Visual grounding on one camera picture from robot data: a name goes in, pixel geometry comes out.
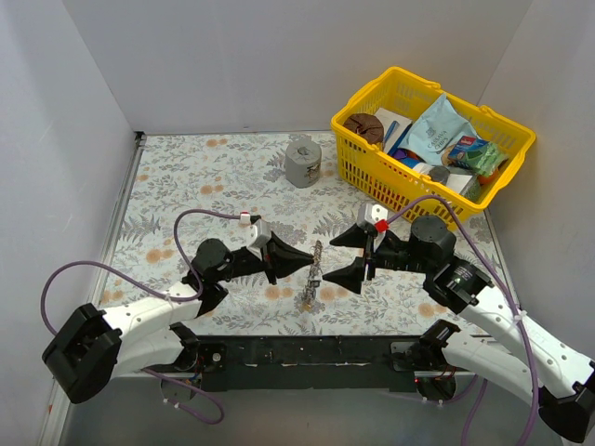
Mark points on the grey lid can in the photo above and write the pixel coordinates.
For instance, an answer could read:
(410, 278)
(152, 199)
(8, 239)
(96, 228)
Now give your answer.
(439, 174)

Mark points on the floral table mat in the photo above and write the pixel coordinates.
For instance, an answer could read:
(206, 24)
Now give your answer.
(190, 188)

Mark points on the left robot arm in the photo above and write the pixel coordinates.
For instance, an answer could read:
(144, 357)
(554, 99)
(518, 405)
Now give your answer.
(94, 346)

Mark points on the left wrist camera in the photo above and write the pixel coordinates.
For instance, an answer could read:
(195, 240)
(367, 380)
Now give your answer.
(260, 235)

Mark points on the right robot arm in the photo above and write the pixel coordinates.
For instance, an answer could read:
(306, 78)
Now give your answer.
(531, 363)

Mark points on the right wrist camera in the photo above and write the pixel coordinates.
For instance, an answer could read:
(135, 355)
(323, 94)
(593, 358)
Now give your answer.
(373, 214)

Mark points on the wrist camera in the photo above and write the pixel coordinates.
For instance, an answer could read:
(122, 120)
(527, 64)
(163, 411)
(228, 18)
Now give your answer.
(373, 214)
(260, 235)

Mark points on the green sponge pack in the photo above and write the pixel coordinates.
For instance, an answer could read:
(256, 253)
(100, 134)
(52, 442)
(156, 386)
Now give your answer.
(479, 156)

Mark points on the white box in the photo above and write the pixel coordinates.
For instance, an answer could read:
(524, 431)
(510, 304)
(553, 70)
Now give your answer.
(395, 128)

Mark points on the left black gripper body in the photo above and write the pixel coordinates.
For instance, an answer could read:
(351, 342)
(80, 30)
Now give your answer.
(270, 259)

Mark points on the orange fruit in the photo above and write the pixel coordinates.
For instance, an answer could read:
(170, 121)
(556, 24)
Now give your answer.
(485, 180)

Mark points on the brown round item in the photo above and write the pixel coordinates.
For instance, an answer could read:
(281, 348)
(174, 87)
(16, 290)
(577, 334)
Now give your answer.
(367, 126)

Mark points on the yellow plastic basket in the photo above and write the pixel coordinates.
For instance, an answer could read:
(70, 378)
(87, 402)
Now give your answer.
(368, 168)

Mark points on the grey toilet paper roll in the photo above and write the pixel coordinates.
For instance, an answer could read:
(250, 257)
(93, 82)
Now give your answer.
(302, 163)

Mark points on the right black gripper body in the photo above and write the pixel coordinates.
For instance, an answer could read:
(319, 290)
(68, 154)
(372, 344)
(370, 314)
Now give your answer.
(368, 254)

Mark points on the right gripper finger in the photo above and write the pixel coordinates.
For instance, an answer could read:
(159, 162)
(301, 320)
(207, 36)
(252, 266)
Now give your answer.
(350, 278)
(355, 236)

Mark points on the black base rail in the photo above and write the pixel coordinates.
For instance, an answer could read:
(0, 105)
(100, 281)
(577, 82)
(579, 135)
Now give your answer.
(396, 363)

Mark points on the light blue chips bag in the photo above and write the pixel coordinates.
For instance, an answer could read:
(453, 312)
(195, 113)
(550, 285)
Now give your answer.
(436, 129)

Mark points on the silver keyring with keys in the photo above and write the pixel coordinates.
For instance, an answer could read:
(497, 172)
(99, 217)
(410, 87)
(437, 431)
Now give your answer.
(314, 277)

